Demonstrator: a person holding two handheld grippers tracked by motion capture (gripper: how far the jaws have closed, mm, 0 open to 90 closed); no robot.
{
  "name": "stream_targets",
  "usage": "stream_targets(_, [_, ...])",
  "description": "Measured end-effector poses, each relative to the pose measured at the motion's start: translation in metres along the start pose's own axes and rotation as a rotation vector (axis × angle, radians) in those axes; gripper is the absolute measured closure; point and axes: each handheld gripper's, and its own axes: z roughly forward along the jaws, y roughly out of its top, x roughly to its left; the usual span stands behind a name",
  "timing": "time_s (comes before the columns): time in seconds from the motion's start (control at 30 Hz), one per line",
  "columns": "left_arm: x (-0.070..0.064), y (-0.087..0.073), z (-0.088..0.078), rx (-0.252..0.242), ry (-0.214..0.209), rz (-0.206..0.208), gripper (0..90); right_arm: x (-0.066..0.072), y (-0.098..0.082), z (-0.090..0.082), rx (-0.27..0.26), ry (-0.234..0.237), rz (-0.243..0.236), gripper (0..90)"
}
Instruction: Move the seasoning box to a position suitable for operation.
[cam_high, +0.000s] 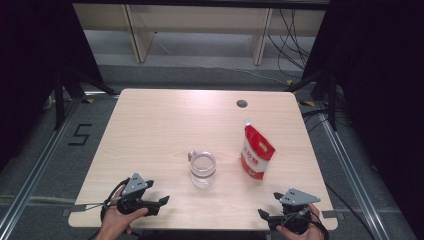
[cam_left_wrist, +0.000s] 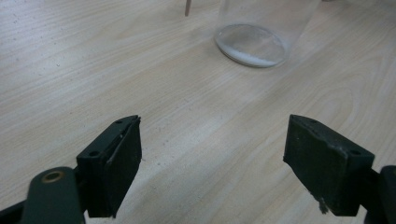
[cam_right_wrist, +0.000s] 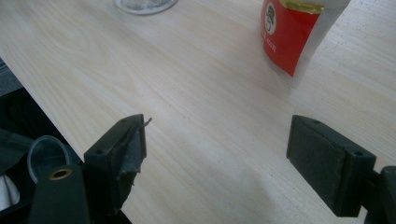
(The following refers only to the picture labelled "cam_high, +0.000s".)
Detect person's left hand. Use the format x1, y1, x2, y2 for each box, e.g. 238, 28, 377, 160
95, 186, 150, 240

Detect long black floor cable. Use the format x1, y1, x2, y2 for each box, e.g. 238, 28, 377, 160
324, 182, 378, 240

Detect dark curtain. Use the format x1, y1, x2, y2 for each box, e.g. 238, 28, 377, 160
0, 0, 103, 171
301, 0, 424, 240

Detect person's right hand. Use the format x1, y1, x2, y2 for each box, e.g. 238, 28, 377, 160
275, 203, 325, 240

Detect bundle of black hanging cables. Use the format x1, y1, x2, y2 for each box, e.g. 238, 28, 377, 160
267, 9, 313, 80

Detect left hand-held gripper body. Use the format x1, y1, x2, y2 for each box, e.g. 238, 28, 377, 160
116, 172, 149, 216

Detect black metal stand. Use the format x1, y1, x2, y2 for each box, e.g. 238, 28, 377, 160
53, 66, 120, 131
284, 68, 338, 132

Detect gripper black strap cable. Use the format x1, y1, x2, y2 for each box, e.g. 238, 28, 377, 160
311, 212, 330, 240
74, 178, 131, 222

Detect grey tape strip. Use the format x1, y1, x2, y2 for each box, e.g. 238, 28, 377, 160
321, 209, 344, 220
61, 203, 88, 218

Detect left gripper black strap cable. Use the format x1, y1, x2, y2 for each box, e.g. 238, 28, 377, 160
74, 178, 131, 222

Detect black floor cables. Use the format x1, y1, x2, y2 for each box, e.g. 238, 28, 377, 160
301, 108, 353, 134

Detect metal floor rail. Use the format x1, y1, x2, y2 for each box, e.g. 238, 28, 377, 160
316, 103, 389, 240
0, 96, 82, 238

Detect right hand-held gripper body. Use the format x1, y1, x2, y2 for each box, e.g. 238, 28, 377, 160
279, 188, 322, 234

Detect white floor cable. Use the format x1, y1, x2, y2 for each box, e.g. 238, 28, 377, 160
154, 32, 288, 85

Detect black top frame bar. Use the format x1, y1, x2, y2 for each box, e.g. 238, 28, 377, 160
71, 0, 331, 10

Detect right gripper black strap cable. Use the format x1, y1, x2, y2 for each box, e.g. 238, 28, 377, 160
311, 212, 330, 240

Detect beige wooden shelf unit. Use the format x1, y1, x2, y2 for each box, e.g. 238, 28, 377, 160
72, 3, 327, 66

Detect clear glass jar with lid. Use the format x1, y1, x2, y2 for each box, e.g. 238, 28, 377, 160
187, 149, 218, 191

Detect red and white sugar bag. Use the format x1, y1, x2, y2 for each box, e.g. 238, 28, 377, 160
240, 118, 277, 181

